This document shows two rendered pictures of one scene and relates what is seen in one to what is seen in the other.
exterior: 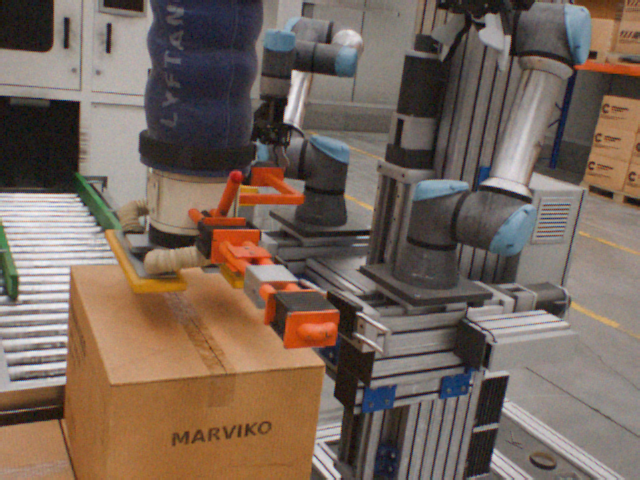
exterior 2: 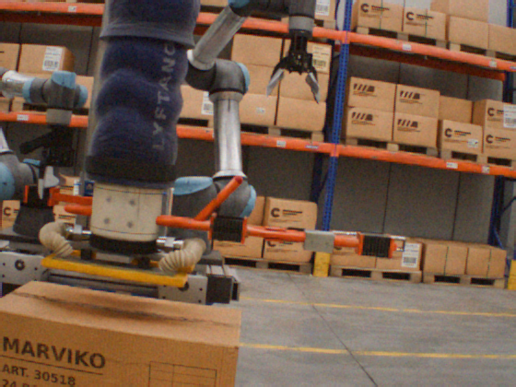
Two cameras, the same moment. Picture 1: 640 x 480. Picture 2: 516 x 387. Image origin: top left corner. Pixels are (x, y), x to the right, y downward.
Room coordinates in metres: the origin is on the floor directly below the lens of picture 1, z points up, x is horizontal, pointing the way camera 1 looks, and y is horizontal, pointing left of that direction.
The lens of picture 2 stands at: (0.39, 1.72, 1.35)
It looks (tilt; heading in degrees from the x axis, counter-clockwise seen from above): 3 degrees down; 297
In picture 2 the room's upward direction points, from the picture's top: 6 degrees clockwise
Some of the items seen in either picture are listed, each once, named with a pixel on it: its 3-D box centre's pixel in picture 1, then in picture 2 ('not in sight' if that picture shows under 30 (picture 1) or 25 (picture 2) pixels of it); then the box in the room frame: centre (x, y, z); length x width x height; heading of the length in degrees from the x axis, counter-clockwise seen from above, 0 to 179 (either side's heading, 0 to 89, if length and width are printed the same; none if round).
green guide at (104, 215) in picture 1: (115, 219); not in sight; (3.23, 0.99, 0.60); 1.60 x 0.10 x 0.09; 30
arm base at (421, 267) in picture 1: (428, 257); (187, 235); (1.60, -0.23, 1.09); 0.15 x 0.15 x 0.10
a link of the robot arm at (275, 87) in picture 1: (276, 87); (59, 118); (1.82, 0.18, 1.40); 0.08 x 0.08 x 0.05
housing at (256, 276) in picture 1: (270, 286); (318, 240); (1.04, 0.08, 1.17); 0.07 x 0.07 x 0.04; 27
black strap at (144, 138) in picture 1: (198, 147); (130, 168); (1.46, 0.29, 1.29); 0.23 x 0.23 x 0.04
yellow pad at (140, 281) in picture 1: (143, 251); (114, 263); (1.42, 0.37, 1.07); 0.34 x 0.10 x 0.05; 27
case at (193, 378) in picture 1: (178, 392); (116, 383); (1.45, 0.29, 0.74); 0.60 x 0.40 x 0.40; 27
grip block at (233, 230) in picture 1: (228, 239); (228, 228); (1.23, 0.18, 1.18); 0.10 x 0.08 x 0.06; 117
